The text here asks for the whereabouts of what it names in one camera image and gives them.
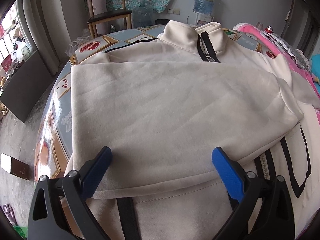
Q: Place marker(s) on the pink floral blanket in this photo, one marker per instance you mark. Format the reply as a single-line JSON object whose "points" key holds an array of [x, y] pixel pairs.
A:
{"points": [[276, 45]]}

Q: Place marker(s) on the small brown white box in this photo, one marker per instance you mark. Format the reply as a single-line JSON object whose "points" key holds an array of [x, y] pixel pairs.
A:
{"points": [[15, 167]]}

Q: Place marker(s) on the grey curtain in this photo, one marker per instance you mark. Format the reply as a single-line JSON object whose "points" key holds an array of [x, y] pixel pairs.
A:
{"points": [[45, 30]]}

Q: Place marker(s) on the grey lace pillow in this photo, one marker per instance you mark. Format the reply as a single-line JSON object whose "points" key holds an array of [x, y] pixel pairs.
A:
{"points": [[295, 54]]}

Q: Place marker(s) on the patterned bed sheet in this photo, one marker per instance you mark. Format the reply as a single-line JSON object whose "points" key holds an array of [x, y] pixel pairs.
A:
{"points": [[163, 105]]}

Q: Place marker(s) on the blue water jug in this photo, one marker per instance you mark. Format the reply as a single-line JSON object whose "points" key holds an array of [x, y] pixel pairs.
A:
{"points": [[204, 7]]}

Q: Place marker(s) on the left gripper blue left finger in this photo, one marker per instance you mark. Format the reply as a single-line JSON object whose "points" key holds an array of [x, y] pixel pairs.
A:
{"points": [[47, 219]]}

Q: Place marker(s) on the cream jacket with black trim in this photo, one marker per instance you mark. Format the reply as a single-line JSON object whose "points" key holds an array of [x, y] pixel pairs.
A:
{"points": [[198, 211]]}

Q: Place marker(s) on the wooden chair with black seat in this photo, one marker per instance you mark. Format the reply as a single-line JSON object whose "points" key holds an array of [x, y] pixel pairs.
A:
{"points": [[108, 16]]}

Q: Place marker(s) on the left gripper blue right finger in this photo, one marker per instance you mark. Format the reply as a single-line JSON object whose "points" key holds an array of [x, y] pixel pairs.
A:
{"points": [[263, 207]]}

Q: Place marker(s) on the black low cabinet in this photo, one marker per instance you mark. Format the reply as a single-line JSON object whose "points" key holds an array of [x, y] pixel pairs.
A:
{"points": [[22, 91]]}

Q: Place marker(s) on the white cylindrical box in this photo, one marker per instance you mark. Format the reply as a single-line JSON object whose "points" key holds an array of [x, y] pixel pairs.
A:
{"points": [[97, 7]]}

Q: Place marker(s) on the white water dispenser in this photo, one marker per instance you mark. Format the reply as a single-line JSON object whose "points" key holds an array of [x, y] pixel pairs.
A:
{"points": [[202, 19]]}

